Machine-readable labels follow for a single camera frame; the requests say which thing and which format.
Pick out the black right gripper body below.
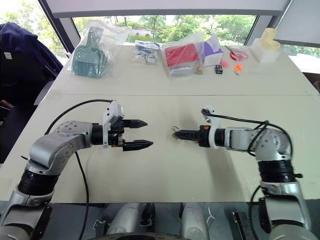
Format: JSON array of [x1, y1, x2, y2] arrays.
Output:
[[197, 125, 214, 149]]

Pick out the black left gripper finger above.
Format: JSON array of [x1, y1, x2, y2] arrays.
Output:
[[122, 119, 149, 130], [122, 139, 154, 153]]

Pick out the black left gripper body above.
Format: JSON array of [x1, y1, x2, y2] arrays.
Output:
[[107, 119, 126, 151]]

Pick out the bag of small white parts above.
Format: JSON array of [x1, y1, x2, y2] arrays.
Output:
[[131, 39, 161, 66]]

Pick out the silver robot leg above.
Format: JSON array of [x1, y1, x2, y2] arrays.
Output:
[[106, 202, 146, 236], [179, 201, 210, 240]]

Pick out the red item in plastic bag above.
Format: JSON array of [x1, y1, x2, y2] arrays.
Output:
[[159, 31, 206, 80]]

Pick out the teal dustpan in plastic bag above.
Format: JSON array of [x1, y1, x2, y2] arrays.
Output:
[[68, 24, 129, 80]]

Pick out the purple and white box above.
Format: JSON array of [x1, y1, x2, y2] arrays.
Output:
[[202, 33, 225, 68]]

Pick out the dark rounded robot torso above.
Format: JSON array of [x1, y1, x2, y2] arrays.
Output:
[[96, 232, 182, 240]]

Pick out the black office chair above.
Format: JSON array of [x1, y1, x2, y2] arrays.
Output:
[[0, 72, 55, 165]]

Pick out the dark blue jacket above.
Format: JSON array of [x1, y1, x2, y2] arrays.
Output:
[[0, 21, 64, 103]]

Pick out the pale yellow tape rolls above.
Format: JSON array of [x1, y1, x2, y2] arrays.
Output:
[[260, 27, 282, 51]]

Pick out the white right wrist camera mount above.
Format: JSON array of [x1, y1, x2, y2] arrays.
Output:
[[201, 104, 226, 150]]

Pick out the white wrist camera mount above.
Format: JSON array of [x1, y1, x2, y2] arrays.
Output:
[[101, 100, 126, 150], [201, 104, 226, 150]]

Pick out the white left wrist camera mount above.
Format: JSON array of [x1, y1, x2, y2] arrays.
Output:
[[101, 100, 126, 150]]

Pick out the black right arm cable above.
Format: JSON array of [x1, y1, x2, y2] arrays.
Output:
[[201, 109, 294, 158]]

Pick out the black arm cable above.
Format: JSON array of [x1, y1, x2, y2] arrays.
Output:
[[201, 109, 294, 158], [44, 99, 114, 240]]

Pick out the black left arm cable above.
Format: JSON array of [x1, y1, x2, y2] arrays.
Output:
[[44, 99, 114, 240]]

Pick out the red ring in clear bag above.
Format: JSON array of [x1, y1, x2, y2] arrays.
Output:
[[224, 44, 251, 62]]

